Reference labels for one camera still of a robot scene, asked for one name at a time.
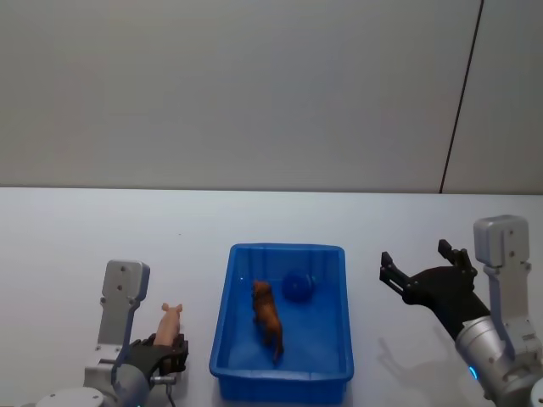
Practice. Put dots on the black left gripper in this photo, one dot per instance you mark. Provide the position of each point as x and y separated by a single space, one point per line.
146 358

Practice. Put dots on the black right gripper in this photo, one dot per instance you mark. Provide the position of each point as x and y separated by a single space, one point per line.
445 292

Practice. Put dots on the pink toy pig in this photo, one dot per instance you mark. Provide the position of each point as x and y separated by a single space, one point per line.
168 324

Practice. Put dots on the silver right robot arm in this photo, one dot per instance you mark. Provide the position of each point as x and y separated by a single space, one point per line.
496 339

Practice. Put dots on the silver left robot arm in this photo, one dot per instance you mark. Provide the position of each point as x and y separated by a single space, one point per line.
121 288

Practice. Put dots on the blue plastic bin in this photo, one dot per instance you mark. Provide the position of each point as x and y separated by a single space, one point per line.
237 339

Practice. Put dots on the brown toy animal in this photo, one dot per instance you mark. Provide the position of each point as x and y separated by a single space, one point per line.
268 316

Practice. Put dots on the blue ball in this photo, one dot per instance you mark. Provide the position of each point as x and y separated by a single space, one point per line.
297 287

